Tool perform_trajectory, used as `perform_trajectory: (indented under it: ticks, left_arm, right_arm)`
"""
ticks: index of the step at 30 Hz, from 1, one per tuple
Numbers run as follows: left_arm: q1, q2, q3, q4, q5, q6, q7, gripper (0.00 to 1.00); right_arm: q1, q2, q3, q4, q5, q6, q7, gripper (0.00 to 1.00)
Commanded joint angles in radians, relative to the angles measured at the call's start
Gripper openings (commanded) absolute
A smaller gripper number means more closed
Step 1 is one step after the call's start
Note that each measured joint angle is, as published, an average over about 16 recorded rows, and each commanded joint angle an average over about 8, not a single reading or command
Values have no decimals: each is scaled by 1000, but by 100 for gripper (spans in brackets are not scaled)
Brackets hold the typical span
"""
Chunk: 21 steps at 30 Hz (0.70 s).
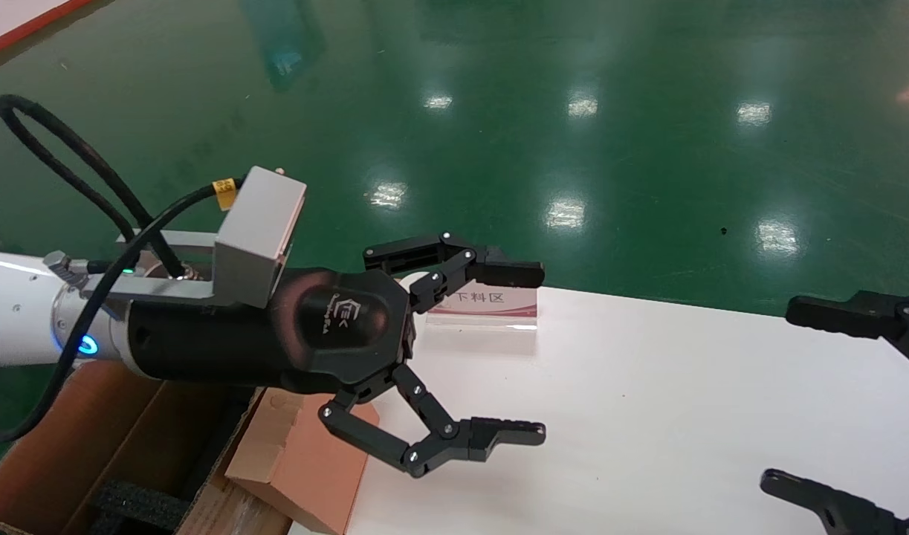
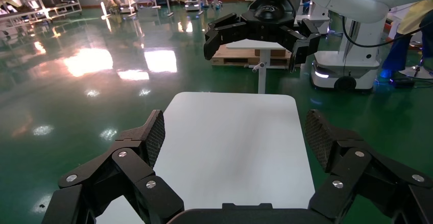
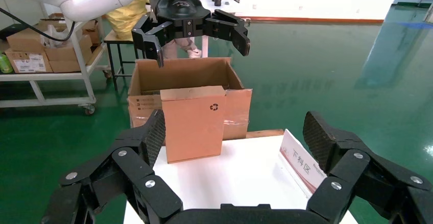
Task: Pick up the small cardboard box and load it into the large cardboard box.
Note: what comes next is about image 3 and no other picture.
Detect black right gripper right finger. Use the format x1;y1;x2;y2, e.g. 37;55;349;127
302;111;433;224

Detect small cardboard box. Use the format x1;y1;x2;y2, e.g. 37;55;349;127
160;86;227;164

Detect black metal stool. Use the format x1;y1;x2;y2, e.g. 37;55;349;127
103;30;146;92

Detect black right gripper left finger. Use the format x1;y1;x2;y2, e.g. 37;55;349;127
40;109;184;224

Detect cardboard box with shipping label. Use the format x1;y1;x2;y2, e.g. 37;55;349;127
5;49;54;74

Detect green bottle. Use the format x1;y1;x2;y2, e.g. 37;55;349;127
0;53;14;74

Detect white plastic bag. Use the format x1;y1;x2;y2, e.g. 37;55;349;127
40;24;73;49

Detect black cable with yellow tag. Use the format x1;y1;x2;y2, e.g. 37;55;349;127
0;7;76;43

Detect black case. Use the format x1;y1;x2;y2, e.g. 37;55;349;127
0;23;31;41

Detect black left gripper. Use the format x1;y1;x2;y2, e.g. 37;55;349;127
131;0;252;69

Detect white red sign placard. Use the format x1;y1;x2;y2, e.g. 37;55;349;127
279;129;328;199

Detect large open cardboard box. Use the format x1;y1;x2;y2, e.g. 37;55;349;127
127;57;253;147

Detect person in yellow coat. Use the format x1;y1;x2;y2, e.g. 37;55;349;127
105;0;203;59

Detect white metal cart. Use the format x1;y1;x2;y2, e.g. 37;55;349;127
0;3;112;116

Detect wooden plank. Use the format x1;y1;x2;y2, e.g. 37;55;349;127
246;129;285;139

